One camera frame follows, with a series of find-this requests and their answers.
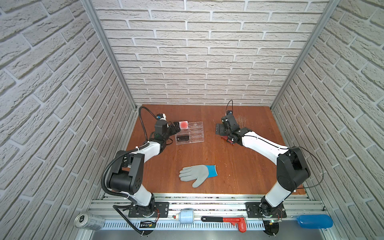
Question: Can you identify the red white card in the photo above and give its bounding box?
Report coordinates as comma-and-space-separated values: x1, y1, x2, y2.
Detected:
179, 121, 189, 130

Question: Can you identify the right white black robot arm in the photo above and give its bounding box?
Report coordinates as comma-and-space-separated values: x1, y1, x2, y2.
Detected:
216, 109, 315, 218

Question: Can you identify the silver drink can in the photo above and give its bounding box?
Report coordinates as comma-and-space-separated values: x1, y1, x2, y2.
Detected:
74, 213, 105, 231

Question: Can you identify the clear acrylic card organizer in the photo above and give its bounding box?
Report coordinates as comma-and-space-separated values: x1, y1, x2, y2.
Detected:
175, 122, 205, 145

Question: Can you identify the black round foot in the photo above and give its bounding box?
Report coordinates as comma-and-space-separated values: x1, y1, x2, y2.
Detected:
264, 221, 280, 237

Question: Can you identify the grey blue work glove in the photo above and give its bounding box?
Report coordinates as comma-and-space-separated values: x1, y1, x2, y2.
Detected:
179, 165, 218, 188

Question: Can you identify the black card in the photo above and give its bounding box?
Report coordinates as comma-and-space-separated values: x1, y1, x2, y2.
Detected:
176, 135, 190, 142

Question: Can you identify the red leather card holder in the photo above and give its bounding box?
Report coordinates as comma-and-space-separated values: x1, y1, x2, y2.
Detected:
221, 136, 235, 145

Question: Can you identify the blue plastic bottle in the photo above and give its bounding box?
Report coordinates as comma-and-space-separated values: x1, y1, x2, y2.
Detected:
297, 215, 334, 229

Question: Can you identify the aluminium rail frame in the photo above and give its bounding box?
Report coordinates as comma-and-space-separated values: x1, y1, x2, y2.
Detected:
76, 194, 341, 240

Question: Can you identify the red black pipe wrench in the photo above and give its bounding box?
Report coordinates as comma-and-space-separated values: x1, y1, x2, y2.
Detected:
201, 216, 247, 233

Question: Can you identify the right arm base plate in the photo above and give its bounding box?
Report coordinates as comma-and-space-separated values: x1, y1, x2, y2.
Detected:
245, 202, 287, 219

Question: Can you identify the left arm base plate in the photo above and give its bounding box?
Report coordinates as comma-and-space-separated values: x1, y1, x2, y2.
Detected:
128, 202, 170, 218

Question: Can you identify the white plastic bottle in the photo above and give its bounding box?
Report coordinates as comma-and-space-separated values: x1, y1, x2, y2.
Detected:
173, 209, 195, 225

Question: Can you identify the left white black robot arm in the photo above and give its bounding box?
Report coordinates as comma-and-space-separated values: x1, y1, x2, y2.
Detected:
101, 107, 181, 211

